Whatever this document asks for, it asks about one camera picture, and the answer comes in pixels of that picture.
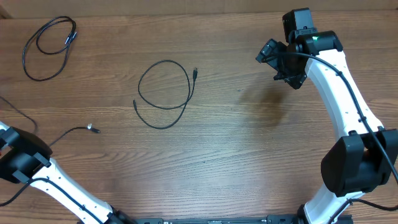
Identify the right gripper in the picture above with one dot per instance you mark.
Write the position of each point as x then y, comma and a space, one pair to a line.
296, 78

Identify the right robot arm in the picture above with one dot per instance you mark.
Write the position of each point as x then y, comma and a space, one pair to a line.
365, 152

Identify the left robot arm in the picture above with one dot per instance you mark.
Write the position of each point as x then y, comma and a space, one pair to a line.
29, 162

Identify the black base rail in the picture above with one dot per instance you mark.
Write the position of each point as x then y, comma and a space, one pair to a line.
214, 221

